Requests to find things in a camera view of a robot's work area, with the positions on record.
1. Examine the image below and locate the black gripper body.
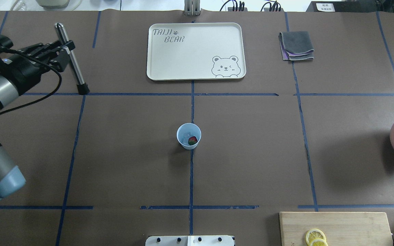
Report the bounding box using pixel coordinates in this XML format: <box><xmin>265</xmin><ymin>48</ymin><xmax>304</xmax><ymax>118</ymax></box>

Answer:
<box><xmin>4</xmin><ymin>49</ymin><xmax>50</xmax><ymax>93</ymax></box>

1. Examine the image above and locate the steel muddler black tip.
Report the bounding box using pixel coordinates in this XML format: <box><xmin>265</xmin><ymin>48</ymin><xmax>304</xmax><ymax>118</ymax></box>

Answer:
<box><xmin>54</xmin><ymin>23</ymin><xmax>90</xmax><ymax>95</ymax></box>

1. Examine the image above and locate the red strawberry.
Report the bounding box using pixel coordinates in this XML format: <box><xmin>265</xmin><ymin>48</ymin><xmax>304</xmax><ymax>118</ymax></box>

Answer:
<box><xmin>188</xmin><ymin>136</ymin><xmax>198</xmax><ymax>146</ymax></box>

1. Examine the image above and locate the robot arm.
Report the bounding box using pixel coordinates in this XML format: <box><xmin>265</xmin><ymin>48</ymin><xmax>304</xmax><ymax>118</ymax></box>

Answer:
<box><xmin>0</xmin><ymin>34</ymin><xmax>75</xmax><ymax>200</ymax></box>

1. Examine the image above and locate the light blue plastic cup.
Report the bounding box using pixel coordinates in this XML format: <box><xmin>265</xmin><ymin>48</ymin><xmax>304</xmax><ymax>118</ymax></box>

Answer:
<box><xmin>176</xmin><ymin>123</ymin><xmax>202</xmax><ymax>150</ymax></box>

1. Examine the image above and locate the cream bear serving tray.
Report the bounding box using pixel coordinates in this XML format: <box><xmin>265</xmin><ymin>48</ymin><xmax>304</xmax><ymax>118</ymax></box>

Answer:
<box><xmin>146</xmin><ymin>23</ymin><xmax>247</xmax><ymax>81</ymax></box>

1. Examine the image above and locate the grey folded cloth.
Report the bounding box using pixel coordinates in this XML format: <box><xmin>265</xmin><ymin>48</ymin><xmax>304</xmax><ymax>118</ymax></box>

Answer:
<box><xmin>278</xmin><ymin>31</ymin><xmax>314</xmax><ymax>61</ymax></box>

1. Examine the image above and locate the bamboo cutting board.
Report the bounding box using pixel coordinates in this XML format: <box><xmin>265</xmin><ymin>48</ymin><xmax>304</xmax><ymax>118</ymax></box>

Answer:
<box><xmin>279</xmin><ymin>211</ymin><xmax>393</xmax><ymax>246</ymax></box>

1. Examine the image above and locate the lemon slices row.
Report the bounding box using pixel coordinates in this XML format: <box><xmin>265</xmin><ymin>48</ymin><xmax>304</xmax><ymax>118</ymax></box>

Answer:
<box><xmin>305</xmin><ymin>228</ymin><xmax>328</xmax><ymax>246</ymax></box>

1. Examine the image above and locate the aluminium frame post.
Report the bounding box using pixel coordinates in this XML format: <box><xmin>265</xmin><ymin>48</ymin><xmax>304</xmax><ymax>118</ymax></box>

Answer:
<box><xmin>184</xmin><ymin>0</ymin><xmax>201</xmax><ymax>16</ymax></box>

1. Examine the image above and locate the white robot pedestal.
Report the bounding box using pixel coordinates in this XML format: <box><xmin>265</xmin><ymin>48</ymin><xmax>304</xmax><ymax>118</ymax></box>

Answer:
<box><xmin>145</xmin><ymin>235</ymin><xmax>236</xmax><ymax>246</ymax></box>

